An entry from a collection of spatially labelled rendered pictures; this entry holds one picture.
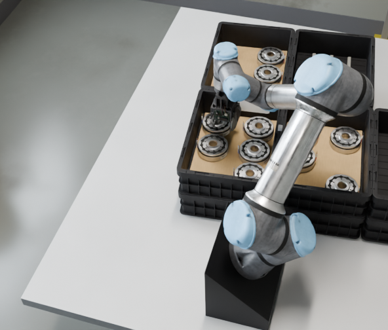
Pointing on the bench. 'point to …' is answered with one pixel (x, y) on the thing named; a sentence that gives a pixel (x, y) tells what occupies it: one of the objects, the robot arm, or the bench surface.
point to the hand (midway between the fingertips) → (226, 125)
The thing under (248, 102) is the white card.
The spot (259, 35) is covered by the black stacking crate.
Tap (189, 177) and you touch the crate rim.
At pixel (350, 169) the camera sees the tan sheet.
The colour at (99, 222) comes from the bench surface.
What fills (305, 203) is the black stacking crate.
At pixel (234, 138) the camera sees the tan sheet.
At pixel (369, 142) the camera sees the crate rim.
